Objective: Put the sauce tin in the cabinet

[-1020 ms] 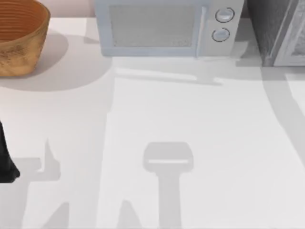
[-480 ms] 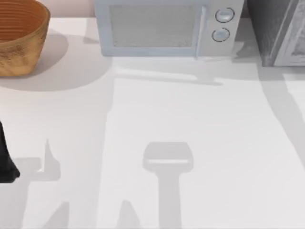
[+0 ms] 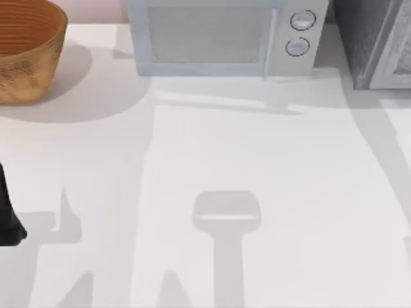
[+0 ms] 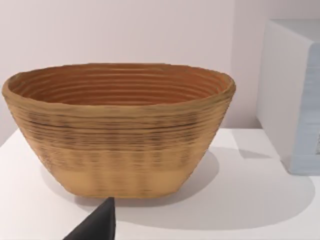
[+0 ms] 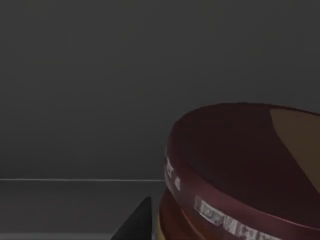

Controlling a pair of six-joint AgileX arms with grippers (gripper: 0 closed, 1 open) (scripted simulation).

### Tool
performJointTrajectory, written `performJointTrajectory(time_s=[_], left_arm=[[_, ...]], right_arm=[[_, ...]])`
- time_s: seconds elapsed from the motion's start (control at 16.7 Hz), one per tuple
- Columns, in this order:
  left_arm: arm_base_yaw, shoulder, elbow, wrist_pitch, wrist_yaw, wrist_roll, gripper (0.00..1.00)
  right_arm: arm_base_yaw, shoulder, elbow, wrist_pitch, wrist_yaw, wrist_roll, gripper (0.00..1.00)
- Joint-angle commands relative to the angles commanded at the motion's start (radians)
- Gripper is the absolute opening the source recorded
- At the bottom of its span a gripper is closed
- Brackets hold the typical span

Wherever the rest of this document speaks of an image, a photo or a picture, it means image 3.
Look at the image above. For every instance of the microwave oven door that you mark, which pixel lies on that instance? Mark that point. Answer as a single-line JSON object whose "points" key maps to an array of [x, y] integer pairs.
{"points": [[205, 35]]}

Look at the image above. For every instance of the round microwave knob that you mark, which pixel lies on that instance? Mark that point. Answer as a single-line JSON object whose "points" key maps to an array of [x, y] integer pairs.
{"points": [[297, 47], [302, 20]]}

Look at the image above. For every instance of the pale microwave oven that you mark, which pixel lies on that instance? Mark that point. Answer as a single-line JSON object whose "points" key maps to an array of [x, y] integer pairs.
{"points": [[289, 64]]}

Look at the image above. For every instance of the brown woven basket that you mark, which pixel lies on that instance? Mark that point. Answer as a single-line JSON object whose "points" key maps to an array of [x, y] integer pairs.
{"points": [[29, 70]]}

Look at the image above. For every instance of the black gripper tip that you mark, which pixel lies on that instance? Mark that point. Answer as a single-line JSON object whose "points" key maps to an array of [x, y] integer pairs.
{"points": [[8, 221]]}

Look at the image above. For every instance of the grey cabinet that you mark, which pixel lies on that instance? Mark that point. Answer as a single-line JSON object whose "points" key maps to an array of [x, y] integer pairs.
{"points": [[375, 41]]}

